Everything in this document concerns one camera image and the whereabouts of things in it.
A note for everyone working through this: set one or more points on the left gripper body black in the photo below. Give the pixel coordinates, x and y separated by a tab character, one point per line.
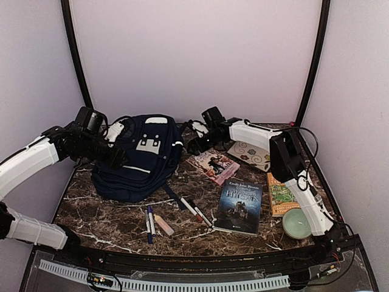
90	149

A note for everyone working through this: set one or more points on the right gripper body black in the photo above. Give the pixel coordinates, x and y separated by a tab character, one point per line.
211	142

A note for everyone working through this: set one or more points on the pink illustrated paperback book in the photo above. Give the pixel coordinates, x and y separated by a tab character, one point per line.
214	165

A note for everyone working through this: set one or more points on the navy blue student backpack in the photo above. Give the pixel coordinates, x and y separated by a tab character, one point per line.
153	145

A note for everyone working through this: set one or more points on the Wuthering Heights blue book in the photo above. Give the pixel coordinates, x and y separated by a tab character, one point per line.
239	208

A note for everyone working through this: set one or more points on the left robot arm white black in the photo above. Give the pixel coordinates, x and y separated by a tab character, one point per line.
20	166

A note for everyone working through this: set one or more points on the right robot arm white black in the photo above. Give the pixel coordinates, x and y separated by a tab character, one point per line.
286	164

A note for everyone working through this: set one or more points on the square floral ceramic plate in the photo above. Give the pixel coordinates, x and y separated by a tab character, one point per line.
252	155

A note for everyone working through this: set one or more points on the white marker black cap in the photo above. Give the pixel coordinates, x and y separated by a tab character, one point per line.
198	211

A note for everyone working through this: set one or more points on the white marker red cap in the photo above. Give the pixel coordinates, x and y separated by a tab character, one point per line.
191	209

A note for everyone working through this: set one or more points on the orange Treehouse paperback book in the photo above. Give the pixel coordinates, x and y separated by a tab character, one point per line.
281	198

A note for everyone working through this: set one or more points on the blue capped white pen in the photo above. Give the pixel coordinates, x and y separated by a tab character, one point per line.
151	219

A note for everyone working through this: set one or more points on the grey slim pen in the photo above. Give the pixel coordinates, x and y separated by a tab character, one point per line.
148	227

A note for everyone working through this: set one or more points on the pale peach highlighter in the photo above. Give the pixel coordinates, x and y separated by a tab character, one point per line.
163	224

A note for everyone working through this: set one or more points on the pale green ceramic bowl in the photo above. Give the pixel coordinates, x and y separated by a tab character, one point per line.
296	225

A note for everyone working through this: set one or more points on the small green circuit board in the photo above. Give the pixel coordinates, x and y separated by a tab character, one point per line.
99	280

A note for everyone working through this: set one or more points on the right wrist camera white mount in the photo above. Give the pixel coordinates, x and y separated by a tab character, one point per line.
198	127

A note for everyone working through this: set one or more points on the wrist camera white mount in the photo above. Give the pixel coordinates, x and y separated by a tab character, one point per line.
198	127
114	131

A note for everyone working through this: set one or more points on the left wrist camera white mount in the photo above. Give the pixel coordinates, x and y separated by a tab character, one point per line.
114	131

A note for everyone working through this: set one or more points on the black curved front rail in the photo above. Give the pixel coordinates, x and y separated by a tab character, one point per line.
298	259

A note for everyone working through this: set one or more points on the white slotted cable duct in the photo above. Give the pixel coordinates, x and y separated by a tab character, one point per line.
79	275

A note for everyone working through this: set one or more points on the left black frame post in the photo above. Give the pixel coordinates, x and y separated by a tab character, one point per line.
75	55

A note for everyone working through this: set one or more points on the black frame post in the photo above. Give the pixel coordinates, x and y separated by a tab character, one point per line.
316	56
75	55

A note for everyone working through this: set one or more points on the right black frame post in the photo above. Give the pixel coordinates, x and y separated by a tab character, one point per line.
316	56

